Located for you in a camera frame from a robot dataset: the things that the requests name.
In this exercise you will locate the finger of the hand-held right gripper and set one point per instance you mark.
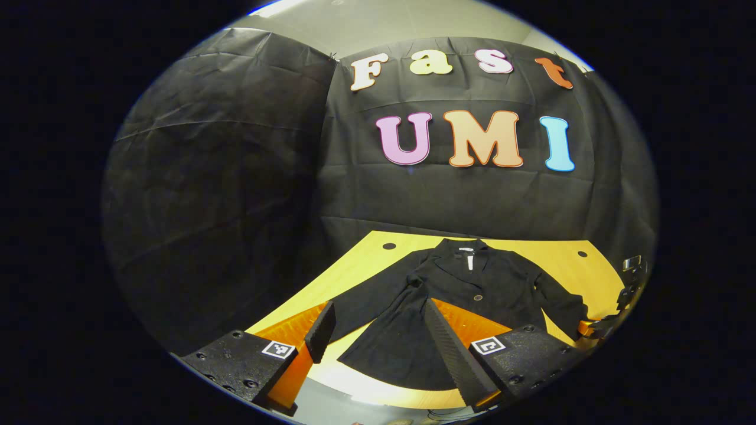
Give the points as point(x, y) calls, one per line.
point(586, 328)

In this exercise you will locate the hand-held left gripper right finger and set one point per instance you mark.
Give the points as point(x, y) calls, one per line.
point(455, 357)

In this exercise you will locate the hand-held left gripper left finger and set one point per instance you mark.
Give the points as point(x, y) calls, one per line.
point(322, 330)

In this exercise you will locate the black buttoned coat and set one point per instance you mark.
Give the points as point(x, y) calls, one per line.
point(460, 295)

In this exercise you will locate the black backdrop cloth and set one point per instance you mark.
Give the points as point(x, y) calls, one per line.
point(413, 200)

